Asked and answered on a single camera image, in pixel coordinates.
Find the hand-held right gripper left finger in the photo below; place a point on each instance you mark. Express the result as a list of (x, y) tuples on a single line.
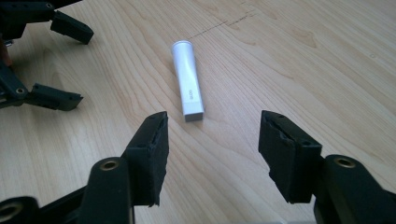
[(149, 161)]

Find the white plastic tube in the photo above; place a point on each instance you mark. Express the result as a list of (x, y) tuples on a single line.
[(187, 77)]

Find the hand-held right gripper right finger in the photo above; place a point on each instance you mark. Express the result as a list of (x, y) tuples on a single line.
[(289, 155)]

